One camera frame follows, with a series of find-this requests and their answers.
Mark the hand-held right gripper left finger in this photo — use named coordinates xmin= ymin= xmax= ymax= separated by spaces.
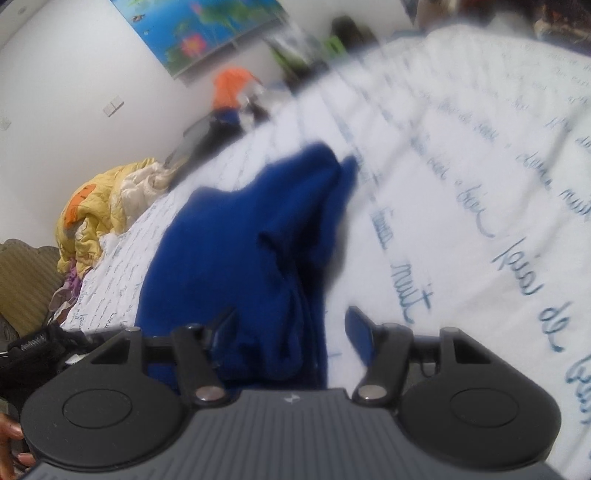
xmin=90 ymin=308 xmax=239 ymax=408

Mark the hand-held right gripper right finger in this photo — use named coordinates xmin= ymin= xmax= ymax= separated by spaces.
xmin=345 ymin=306 xmax=493 ymax=408

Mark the blue garment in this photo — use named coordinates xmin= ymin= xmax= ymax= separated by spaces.
xmin=136 ymin=143 xmax=362 ymax=394

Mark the person's left hand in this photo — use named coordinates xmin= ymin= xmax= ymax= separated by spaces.
xmin=0 ymin=412 xmax=37 ymax=472

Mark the purple printed cloth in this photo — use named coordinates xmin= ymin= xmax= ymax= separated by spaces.
xmin=48 ymin=270 xmax=88 ymax=325

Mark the brown ribbed headboard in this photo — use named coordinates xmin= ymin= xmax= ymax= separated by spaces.
xmin=0 ymin=239 xmax=66 ymax=334

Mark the yellow quilt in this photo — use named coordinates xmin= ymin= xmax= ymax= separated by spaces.
xmin=55 ymin=158 xmax=179 ymax=278

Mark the white printed bed sheet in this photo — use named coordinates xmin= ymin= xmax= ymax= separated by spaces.
xmin=60 ymin=18 xmax=591 ymax=480

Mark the orange cloth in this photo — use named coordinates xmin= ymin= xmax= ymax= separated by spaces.
xmin=212 ymin=68 xmax=260 ymax=112

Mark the green and black object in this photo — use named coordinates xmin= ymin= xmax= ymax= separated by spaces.
xmin=265 ymin=16 xmax=380 ymax=89

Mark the dark patterned cloth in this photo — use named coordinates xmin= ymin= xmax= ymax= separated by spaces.
xmin=532 ymin=0 xmax=591 ymax=45

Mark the wall poster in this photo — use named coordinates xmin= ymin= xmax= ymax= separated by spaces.
xmin=111 ymin=0 xmax=293 ymax=78

